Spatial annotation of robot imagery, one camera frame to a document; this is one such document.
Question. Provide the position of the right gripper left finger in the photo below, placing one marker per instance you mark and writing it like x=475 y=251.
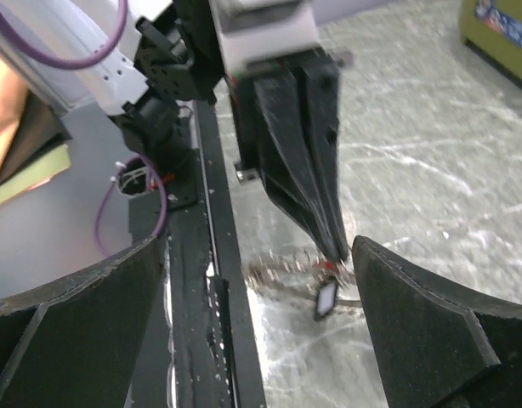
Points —
x=74 y=342

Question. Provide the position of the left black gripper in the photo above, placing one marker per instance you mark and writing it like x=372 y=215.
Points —
x=297 y=106

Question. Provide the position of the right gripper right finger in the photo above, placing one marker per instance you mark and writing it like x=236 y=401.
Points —
x=437 y=343

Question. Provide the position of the black key tag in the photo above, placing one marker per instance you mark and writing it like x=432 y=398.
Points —
x=326 y=298

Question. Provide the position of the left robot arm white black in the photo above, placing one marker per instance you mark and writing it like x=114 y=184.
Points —
x=139 y=59

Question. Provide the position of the dark green flat folder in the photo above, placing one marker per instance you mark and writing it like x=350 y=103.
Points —
x=38 y=153

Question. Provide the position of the olive green plastic bin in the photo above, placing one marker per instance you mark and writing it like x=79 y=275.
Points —
x=495 y=29

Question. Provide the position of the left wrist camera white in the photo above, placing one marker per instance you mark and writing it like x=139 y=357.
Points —
x=253 y=31

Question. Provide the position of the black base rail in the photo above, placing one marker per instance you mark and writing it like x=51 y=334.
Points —
x=199 y=348

